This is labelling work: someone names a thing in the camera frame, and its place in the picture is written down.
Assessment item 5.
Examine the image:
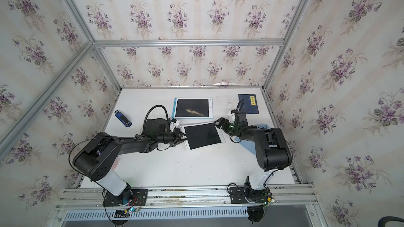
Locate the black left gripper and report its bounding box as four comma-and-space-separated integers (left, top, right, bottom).
156, 129, 190, 147

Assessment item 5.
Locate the white drawing tablet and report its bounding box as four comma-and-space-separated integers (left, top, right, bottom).
180, 122, 226, 151

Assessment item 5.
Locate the light blue cloth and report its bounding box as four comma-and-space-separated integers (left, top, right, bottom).
239, 124, 271, 155

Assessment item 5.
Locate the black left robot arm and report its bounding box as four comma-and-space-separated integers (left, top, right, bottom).
68, 105, 187, 206

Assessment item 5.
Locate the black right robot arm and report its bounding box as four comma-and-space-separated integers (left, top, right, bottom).
214, 99, 293, 201

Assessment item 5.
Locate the blue framed drawing tablet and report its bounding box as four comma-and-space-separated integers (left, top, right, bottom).
172, 97, 214, 119

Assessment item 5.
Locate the dark blue book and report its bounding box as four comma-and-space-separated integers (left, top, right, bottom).
238, 94, 259, 115

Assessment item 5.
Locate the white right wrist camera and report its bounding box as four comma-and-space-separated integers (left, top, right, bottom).
228, 109, 237, 124

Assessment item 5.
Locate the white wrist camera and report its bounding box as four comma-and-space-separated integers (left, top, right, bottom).
228, 109, 237, 124
169, 118, 180, 132

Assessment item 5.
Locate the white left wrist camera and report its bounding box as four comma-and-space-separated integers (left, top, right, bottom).
169, 118, 180, 132

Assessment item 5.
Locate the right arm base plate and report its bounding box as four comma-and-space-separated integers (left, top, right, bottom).
227, 187, 272, 205

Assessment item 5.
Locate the white vented cable duct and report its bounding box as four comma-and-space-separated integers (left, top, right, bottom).
64, 206, 248, 222

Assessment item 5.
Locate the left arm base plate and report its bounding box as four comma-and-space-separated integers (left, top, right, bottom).
103, 189, 148, 207

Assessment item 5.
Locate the aluminium mounting rail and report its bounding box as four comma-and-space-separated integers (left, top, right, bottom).
55, 184, 319, 210

